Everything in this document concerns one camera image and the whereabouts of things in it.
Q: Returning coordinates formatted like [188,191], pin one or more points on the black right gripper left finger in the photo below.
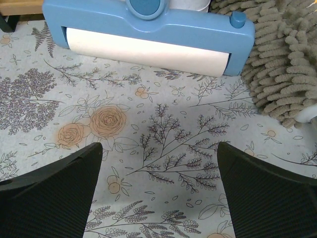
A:
[53,201]

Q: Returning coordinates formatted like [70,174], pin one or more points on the beige chenille mop head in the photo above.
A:
[281,71]

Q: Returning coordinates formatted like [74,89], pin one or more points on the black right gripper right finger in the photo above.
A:
[264,200]

